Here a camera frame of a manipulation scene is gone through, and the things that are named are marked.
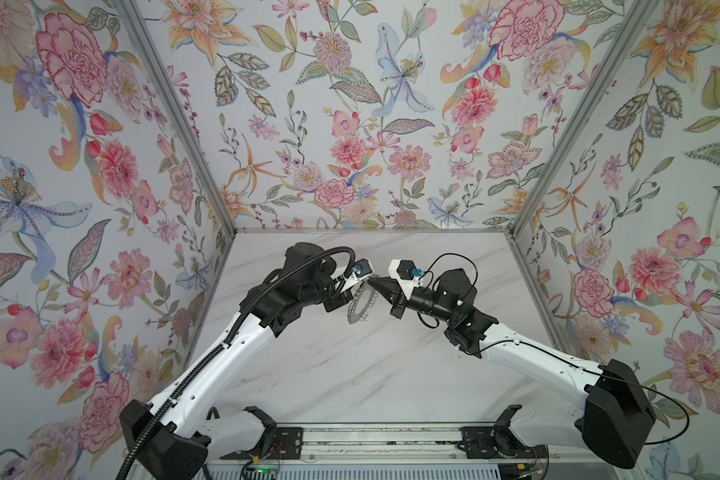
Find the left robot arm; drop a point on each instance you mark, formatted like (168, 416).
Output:
(172, 436)

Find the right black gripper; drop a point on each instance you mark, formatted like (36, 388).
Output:
(393, 293)

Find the left aluminium corner post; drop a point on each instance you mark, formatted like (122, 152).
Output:
(138, 32)

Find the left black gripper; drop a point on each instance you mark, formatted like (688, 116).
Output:
(340, 299)

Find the aluminium corner post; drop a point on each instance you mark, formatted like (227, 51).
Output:
(138, 32)
(635, 20)

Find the right aluminium corner post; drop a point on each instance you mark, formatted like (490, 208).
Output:
(635, 20)

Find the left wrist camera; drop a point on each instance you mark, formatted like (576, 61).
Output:
(358, 273)

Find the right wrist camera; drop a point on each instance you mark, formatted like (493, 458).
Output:
(405, 271)

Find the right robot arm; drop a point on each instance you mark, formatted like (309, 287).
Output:
(588, 405)

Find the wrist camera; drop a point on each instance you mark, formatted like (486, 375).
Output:
(405, 271)
(358, 273)

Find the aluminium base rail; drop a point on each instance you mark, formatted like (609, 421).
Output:
(407, 451)

